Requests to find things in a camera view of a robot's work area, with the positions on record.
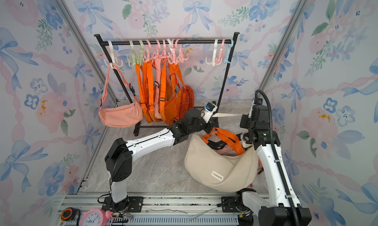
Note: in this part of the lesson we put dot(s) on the pink alarm clock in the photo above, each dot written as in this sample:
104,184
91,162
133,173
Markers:
96,217

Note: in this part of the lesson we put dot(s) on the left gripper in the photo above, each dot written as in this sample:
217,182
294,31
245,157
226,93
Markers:
209,124

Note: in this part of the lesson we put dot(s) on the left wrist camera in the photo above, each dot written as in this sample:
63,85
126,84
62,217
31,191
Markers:
208,111

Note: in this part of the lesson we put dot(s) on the light blue hook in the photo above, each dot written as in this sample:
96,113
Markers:
229,47

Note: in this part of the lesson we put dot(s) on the black clothes rack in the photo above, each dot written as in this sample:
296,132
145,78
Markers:
103,45

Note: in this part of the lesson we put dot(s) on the beige crossbody bag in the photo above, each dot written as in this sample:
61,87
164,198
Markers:
222,173

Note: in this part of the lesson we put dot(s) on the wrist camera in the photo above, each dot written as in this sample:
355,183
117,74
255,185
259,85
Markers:
208,111
257,102

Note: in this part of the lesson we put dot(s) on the orange black tape measure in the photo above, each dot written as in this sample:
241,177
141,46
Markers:
69,214

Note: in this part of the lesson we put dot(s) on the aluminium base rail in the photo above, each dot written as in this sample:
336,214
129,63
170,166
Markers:
191,209

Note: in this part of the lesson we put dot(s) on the pink hook right end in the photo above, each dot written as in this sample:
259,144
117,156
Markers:
219,58

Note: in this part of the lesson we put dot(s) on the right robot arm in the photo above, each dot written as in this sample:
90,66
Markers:
283,207

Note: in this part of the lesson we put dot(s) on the white hook far left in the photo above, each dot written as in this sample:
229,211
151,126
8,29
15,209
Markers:
112,55

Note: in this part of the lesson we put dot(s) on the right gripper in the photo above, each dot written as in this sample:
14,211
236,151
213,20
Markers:
245,121

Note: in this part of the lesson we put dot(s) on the white hook right end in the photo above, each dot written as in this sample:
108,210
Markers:
213,60

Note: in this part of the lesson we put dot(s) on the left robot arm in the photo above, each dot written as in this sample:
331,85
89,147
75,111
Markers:
121,155

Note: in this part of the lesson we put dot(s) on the orange bags left cluster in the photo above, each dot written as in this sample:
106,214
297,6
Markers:
164,96

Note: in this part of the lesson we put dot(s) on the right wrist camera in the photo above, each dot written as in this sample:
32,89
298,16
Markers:
257,102

